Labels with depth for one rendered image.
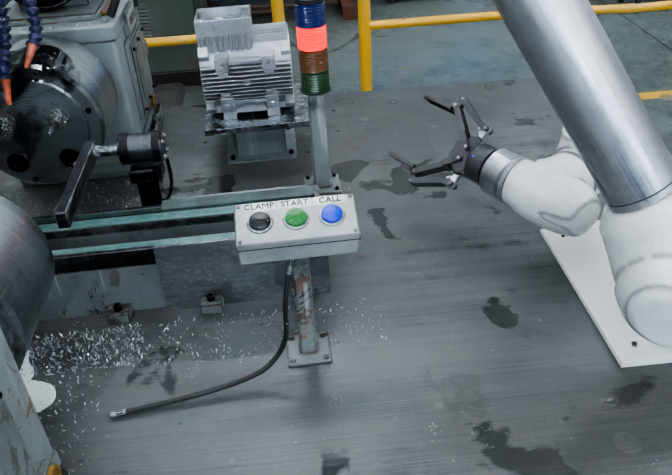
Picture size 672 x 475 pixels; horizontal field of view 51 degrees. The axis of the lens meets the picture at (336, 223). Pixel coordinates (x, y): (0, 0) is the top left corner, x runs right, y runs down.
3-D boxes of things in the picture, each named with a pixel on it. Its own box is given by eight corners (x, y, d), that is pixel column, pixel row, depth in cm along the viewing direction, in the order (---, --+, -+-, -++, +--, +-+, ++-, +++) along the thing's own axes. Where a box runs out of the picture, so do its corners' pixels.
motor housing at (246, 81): (208, 127, 158) (194, 45, 148) (212, 94, 174) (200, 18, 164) (296, 119, 159) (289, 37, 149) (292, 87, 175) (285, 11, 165)
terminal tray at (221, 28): (198, 55, 153) (193, 22, 149) (201, 39, 162) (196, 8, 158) (253, 50, 154) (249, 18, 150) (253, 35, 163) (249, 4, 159)
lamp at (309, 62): (300, 75, 140) (298, 53, 137) (298, 64, 145) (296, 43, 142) (330, 72, 140) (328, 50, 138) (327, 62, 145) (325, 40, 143)
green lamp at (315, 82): (302, 96, 142) (300, 75, 140) (300, 85, 147) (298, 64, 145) (331, 93, 142) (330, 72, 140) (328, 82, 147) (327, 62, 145)
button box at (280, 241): (239, 266, 99) (234, 245, 94) (237, 224, 103) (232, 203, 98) (360, 253, 100) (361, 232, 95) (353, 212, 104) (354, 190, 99)
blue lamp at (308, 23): (296, 30, 135) (294, 7, 132) (294, 21, 140) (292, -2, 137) (327, 28, 135) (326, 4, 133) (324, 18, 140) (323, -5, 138)
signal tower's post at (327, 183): (306, 196, 154) (289, 4, 131) (303, 179, 160) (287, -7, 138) (342, 193, 154) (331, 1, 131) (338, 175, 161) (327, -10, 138)
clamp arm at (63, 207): (84, 155, 131) (54, 230, 110) (80, 141, 130) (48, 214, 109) (103, 153, 132) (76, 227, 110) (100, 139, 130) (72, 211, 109)
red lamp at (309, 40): (298, 53, 137) (296, 30, 135) (296, 43, 142) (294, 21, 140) (328, 50, 138) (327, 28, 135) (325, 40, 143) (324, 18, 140)
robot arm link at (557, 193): (495, 217, 129) (540, 186, 135) (567, 258, 120) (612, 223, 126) (500, 169, 122) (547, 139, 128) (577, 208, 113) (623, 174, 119)
